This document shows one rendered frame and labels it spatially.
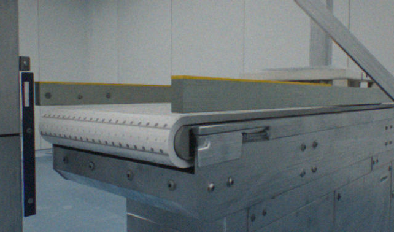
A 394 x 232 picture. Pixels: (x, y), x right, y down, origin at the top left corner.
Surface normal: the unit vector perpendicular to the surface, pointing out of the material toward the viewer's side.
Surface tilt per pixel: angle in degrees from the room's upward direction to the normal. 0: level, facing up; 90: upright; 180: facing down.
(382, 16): 90
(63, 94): 90
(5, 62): 90
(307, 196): 90
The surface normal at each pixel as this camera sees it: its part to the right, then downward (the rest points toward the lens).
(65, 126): -0.65, -0.15
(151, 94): 0.75, 0.04
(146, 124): -0.50, -0.61
